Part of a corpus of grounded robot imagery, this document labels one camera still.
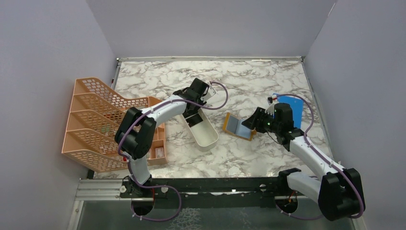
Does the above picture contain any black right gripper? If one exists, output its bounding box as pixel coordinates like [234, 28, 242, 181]
[242, 106, 281, 134]

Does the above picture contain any yellow leather card holder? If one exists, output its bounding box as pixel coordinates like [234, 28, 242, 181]
[222, 112, 257, 141]

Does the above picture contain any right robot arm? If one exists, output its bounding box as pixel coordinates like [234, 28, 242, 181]
[241, 103, 365, 221]

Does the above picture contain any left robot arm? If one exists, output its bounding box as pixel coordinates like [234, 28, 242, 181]
[114, 78, 215, 197]

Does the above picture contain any white plastic card tray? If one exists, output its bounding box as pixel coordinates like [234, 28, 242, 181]
[180, 109, 219, 152]

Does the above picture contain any peach plastic file rack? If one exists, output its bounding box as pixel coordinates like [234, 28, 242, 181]
[61, 77, 161, 173]

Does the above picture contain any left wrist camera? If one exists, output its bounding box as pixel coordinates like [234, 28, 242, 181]
[201, 82, 216, 102]

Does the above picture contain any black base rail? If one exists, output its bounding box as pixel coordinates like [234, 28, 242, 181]
[120, 168, 308, 208]

